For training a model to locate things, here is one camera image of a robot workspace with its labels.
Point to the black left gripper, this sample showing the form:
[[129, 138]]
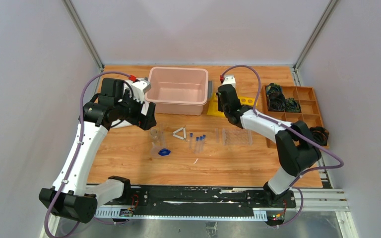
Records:
[[146, 116]]

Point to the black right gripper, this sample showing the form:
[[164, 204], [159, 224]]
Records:
[[220, 106]]

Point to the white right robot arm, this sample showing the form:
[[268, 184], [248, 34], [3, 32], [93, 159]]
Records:
[[294, 141]]

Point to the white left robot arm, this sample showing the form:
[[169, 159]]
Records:
[[69, 197]]

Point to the small clear glass beaker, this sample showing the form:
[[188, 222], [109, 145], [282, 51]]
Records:
[[154, 135]]

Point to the yellow test tube rack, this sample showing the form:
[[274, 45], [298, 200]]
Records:
[[213, 105]]

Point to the white clay pipe triangle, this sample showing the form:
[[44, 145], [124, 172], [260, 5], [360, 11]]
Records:
[[180, 133]]

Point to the pink plastic bin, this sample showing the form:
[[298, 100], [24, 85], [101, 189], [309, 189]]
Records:
[[178, 90]]

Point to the blue floral rolled tie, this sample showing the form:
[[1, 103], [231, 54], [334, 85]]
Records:
[[273, 88]]

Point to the dark rolled tie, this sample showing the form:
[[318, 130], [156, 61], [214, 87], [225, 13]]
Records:
[[276, 102]]

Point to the green floral rolled tie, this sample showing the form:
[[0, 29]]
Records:
[[292, 106]]

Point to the wooden compartment organizer tray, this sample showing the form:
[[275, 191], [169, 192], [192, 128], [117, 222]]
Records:
[[306, 97]]

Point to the black rolled belt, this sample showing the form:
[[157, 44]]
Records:
[[320, 135]]

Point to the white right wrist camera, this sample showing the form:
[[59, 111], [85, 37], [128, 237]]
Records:
[[228, 80]]

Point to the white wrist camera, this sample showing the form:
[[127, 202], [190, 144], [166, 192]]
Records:
[[139, 88], [228, 80]]

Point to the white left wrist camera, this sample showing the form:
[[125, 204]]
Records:
[[139, 88]]

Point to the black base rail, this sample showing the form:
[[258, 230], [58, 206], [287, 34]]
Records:
[[198, 203]]

